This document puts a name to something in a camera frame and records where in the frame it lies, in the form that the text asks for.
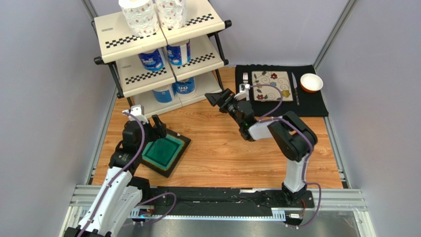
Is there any plastic-wrapped roll blue label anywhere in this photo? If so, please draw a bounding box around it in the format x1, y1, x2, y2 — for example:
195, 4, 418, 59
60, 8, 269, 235
152, 84, 175, 103

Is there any white red-floral paper roll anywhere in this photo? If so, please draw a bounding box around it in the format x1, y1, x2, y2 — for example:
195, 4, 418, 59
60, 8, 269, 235
118, 0, 160, 37

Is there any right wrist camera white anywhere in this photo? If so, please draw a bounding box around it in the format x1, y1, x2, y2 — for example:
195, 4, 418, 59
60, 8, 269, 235
234, 83, 251, 101

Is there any cream checkered three-tier shelf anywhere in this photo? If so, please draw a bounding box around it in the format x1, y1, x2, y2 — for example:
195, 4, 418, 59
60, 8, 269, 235
92, 0, 232, 118

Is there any square floral plate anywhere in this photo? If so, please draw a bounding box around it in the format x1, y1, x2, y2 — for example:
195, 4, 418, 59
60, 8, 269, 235
252, 71, 294, 102

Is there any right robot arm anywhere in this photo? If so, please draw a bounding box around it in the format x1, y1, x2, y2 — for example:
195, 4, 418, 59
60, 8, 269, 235
205, 89, 318, 205

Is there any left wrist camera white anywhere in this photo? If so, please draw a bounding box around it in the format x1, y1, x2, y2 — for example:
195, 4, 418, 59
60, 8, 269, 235
122, 105, 149, 124

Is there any black cloth placemat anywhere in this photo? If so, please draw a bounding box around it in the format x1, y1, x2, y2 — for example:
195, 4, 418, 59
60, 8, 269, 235
235, 64, 329, 117

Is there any white floral paper roll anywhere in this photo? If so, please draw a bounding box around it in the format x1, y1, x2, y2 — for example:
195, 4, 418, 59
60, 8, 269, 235
155, 0, 188, 29

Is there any blue cartoon-face roll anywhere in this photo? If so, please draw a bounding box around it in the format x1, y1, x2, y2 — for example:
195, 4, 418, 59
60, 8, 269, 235
173, 77, 196, 99

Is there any green square plate black rim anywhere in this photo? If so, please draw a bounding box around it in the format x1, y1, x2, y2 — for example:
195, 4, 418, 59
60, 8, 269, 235
141, 129, 191, 178

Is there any purple cable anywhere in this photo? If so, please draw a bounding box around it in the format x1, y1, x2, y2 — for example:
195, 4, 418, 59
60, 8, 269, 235
245, 83, 322, 230
74, 112, 176, 237

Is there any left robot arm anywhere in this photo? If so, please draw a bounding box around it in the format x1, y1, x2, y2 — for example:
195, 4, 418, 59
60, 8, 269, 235
64, 112, 167, 237

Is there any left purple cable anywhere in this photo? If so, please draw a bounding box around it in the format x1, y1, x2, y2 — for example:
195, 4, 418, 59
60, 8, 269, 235
74, 112, 176, 237

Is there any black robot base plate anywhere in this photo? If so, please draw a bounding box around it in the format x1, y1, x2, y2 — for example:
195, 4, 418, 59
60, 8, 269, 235
142, 187, 315, 217

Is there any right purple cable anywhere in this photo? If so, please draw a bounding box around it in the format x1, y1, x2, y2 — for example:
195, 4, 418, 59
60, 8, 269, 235
245, 83, 322, 230

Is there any aluminium frame rail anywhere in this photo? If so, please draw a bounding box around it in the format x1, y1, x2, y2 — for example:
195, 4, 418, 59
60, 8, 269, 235
63, 183, 375, 237

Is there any silver fork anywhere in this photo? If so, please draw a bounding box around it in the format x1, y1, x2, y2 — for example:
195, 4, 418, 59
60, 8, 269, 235
242, 72, 249, 84

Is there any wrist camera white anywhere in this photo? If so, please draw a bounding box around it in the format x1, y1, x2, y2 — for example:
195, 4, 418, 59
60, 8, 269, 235
234, 83, 251, 101
122, 105, 149, 124

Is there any white and orange bowl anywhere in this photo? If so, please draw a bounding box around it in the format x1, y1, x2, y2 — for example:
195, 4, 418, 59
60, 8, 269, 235
300, 73, 324, 93

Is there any dark blue roll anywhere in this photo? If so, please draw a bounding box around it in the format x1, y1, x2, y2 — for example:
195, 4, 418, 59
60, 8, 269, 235
138, 48, 166, 72
166, 39, 191, 66

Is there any silver table knife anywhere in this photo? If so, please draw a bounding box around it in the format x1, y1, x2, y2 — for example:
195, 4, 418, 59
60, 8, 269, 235
292, 72, 300, 106

